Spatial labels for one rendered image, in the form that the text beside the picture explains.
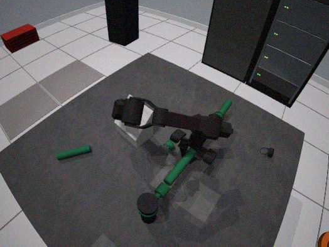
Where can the dark green cup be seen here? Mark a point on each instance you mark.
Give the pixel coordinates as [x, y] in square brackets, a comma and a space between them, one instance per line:
[160, 192]

